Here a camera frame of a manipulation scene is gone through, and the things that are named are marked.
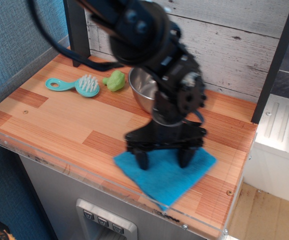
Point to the grey cabinet front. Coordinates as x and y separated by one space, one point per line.
59 183

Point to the clear acrylic table guard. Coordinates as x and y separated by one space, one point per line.
212 198

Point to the white ribbed side counter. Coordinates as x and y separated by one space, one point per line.
267 168

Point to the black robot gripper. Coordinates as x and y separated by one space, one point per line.
187 136

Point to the teal toy hair brush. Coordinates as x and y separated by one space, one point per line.
87 85

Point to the stainless steel bowl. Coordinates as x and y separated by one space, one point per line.
143 87

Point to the dark grey left post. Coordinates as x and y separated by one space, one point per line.
77 28

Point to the dark grey post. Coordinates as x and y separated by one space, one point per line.
272 73
77 28

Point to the dark grey right post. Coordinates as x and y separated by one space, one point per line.
272 73

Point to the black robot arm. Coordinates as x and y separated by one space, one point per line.
141 35

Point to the blue knitted cloth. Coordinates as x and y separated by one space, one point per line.
165 181

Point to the silver dispenser button panel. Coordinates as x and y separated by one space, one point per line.
100 224

